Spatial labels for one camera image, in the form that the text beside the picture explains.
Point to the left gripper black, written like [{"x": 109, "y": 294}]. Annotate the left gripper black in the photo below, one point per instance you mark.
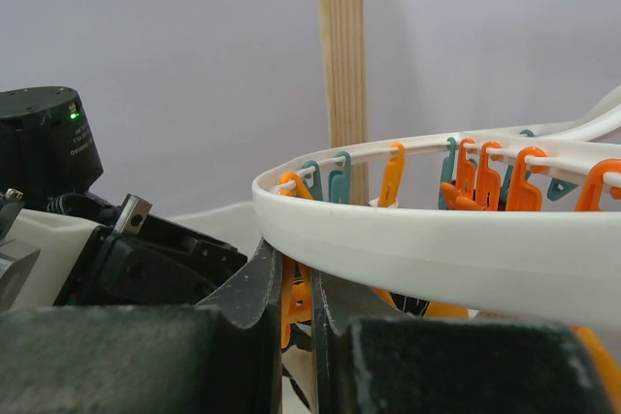
[{"x": 134, "y": 257}]

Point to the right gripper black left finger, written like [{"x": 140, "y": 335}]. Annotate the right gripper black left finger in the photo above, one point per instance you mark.
[{"x": 221, "y": 355}]

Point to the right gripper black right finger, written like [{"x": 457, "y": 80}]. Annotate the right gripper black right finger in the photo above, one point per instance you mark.
[{"x": 372, "y": 358}]

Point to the white round clip hanger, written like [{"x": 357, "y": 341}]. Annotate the white round clip hanger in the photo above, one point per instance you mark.
[{"x": 530, "y": 224}]

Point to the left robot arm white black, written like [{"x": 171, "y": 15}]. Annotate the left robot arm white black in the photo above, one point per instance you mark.
[{"x": 47, "y": 147}]

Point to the orange clip between fingers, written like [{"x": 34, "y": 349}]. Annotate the orange clip between fingers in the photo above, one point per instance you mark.
[{"x": 296, "y": 301}]

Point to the wooden hanger stand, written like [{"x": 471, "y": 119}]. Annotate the wooden hanger stand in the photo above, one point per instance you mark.
[{"x": 342, "y": 42}]

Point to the white plastic tub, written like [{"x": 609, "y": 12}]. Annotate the white plastic tub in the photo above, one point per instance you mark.
[{"x": 235, "y": 224}]

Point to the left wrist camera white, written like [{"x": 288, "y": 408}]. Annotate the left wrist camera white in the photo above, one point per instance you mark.
[{"x": 38, "y": 252}]

